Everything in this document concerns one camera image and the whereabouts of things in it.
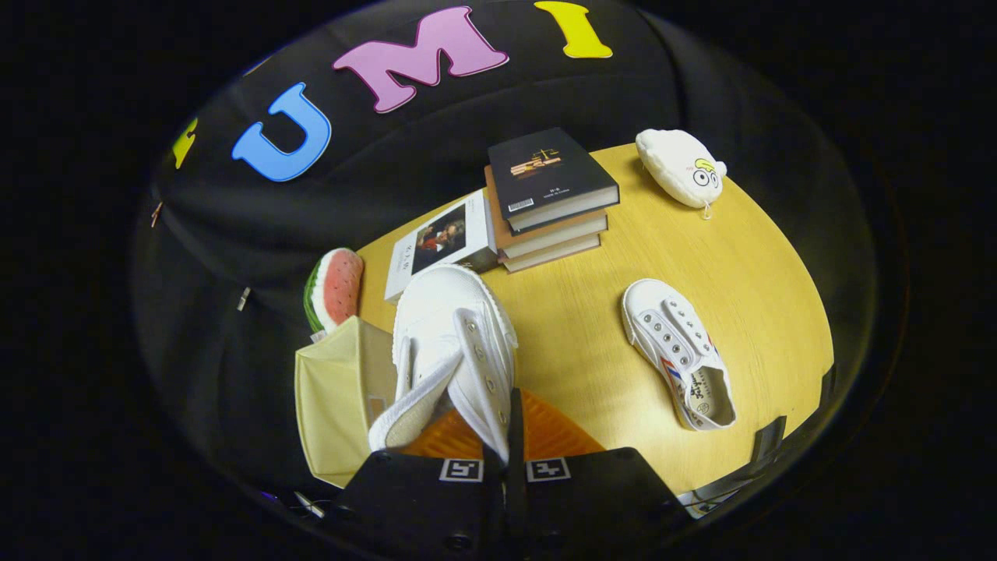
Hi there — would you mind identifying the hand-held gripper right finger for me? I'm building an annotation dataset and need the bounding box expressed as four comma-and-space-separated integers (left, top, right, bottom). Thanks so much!
505, 387, 688, 561

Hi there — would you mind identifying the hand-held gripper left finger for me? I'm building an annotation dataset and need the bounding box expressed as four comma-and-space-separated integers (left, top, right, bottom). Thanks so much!
333, 404, 509, 561

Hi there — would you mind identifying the beige fabric storage box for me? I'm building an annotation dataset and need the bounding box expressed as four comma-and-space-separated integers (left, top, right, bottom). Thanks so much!
294, 316, 400, 489

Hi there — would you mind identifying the white canvas shoe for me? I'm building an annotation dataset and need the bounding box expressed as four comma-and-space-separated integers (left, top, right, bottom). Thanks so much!
621, 278, 738, 432
368, 263, 520, 467

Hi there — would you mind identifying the watermelon slice plush toy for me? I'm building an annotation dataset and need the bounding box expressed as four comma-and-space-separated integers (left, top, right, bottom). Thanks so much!
303, 248, 365, 334

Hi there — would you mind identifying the white portrait cover book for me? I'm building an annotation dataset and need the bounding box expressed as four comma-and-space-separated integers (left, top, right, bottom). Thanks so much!
384, 189, 500, 304

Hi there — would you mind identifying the black backdrop cloth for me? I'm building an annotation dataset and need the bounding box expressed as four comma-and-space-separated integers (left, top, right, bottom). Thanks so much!
132, 0, 881, 499

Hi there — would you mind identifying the black hardcover book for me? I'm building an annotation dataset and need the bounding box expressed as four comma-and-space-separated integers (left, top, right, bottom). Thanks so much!
488, 127, 621, 233

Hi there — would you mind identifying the white plush pouch with eyes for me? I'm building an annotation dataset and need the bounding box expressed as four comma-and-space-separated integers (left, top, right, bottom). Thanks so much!
635, 129, 728, 221

